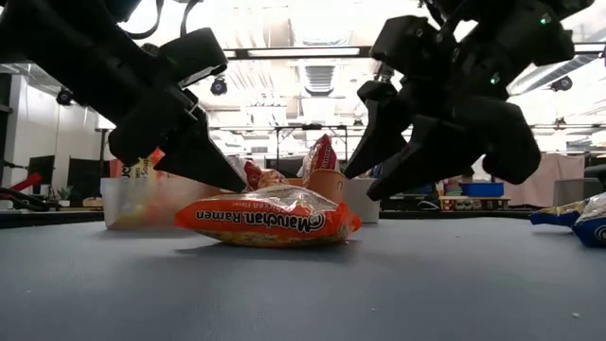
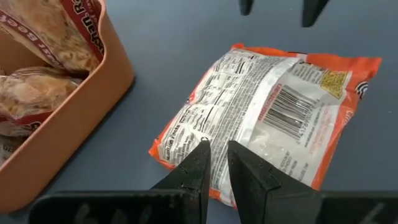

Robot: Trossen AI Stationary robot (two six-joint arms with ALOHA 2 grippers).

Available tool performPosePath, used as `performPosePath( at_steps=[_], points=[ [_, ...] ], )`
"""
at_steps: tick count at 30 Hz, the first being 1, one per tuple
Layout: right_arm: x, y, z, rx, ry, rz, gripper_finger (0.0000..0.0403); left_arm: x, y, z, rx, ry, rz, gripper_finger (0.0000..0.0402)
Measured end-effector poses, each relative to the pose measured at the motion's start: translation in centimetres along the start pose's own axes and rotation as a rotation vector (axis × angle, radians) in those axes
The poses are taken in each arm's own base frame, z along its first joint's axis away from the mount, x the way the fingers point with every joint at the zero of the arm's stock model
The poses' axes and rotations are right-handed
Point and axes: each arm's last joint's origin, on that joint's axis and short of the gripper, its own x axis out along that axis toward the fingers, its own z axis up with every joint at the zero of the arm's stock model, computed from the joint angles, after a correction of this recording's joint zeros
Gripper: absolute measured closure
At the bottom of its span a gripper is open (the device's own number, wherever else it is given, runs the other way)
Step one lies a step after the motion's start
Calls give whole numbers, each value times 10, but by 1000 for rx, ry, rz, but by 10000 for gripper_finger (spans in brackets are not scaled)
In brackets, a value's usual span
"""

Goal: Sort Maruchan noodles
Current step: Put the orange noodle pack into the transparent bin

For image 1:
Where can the orange plastic bin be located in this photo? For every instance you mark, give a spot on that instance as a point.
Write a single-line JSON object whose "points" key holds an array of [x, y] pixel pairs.
{"points": [[329, 187]]}

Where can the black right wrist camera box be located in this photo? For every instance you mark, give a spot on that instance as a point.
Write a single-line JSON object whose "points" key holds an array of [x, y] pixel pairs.
{"points": [[407, 47]]}

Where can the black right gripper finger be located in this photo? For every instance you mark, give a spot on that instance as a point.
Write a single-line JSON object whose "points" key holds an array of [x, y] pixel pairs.
{"points": [[388, 128], [431, 156]]}

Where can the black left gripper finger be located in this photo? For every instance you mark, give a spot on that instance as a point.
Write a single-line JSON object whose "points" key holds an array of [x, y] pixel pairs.
{"points": [[199, 166]]}

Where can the small potted plant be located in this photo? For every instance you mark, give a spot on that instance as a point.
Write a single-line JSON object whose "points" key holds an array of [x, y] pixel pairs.
{"points": [[64, 195]]}

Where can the pale grey plastic bin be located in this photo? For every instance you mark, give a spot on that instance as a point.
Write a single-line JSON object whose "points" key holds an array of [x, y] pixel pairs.
{"points": [[362, 203]]}

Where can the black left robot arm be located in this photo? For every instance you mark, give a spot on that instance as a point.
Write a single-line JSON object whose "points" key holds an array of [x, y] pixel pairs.
{"points": [[47, 47]]}

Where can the small black monitor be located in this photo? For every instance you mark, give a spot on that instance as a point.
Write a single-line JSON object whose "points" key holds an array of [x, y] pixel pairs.
{"points": [[40, 169]]}

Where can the translucent clear plastic bin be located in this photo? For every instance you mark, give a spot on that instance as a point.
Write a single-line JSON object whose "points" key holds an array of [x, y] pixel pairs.
{"points": [[142, 208]]}

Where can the blue storage crate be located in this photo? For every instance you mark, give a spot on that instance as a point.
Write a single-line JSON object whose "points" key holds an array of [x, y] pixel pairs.
{"points": [[483, 189]]}

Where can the corrugated silver ventilation duct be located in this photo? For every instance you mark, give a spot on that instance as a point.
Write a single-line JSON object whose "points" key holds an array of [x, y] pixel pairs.
{"points": [[319, 78]]}

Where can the beige hanging cloth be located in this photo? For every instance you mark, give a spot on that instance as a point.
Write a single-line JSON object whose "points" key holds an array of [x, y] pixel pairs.
{"points": [[563, 180]]}

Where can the black overhead frame bar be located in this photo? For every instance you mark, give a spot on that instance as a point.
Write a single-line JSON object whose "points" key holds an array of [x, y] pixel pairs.
{"points": [[241, 52]]}

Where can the blue Maruchan ramen pack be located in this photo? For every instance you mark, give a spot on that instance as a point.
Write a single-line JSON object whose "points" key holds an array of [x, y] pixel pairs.
{"points": [[592, 227], [554, 217]]}

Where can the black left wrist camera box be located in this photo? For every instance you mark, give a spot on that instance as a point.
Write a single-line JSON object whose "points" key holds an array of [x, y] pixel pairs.
{"points": [[194, 57]]}

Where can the black ceiling spotlight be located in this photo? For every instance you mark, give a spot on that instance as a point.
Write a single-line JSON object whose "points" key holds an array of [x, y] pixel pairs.
{"points": [[219, 87], [65, 97], [562, 83]]}

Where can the black metal rack frame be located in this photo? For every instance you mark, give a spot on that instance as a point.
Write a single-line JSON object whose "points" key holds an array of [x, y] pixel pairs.
{"points": [[312, 126]]}

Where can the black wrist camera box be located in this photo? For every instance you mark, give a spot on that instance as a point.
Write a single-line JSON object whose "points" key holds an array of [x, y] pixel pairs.
{"points": [[194, 57], [407, 47]]}

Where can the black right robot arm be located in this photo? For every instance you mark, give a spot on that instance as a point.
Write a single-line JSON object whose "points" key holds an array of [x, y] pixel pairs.
{"points": [[521, 33]]}

